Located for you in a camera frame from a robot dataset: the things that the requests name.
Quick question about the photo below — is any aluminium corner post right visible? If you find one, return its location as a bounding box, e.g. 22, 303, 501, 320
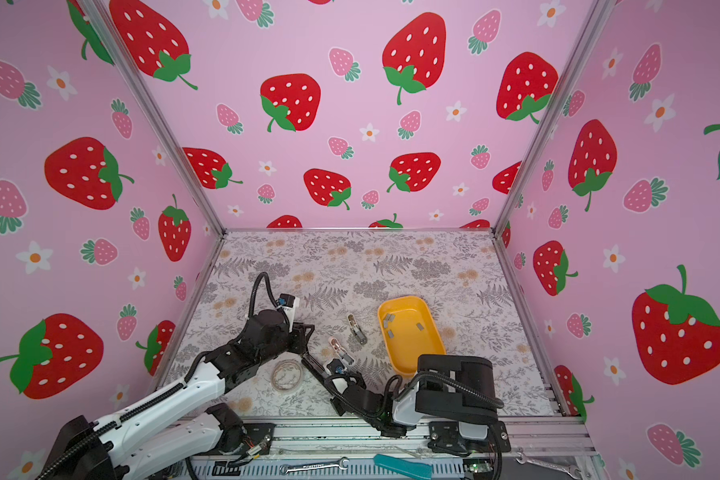
493, 0, 616, 238

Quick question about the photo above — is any silver wrench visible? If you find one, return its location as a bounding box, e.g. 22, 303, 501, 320
279, 457, 349, 475
516, 452, 583, 480

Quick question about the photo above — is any aluminium corner post left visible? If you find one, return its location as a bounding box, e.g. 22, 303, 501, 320
81, 0, 225, 237

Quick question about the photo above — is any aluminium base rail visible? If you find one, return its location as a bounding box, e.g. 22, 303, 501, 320
104, 416, 601, 480

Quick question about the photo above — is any yellow plastic tray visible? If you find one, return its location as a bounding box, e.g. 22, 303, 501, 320
377, 296, 446, 378

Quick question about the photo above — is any clear tape roll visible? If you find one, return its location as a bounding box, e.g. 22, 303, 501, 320
271, 359, 304, 393

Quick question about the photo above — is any teal handled tool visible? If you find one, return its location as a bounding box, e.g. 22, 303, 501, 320
373, 454, 433, 480

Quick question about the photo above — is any pink white stapler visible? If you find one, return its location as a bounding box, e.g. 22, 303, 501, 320
329, 337, 355, 366

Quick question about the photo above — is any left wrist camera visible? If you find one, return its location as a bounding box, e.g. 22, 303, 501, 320
276, 293, 300, 312

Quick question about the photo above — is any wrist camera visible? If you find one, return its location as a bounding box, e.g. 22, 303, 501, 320
325, 358, 346, 375
276, 293, 300, 312

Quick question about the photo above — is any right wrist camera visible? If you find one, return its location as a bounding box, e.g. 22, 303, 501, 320
325, 358, 346, 375

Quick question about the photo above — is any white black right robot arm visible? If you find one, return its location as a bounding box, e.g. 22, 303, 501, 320
320, 354, 511, 457

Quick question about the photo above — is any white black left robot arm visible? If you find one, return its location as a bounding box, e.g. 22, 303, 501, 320
38, 272, 314, 479

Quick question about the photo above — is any aluminium corner post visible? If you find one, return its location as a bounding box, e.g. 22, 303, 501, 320
81, 0, 225, 237
493, 0, 616, 238

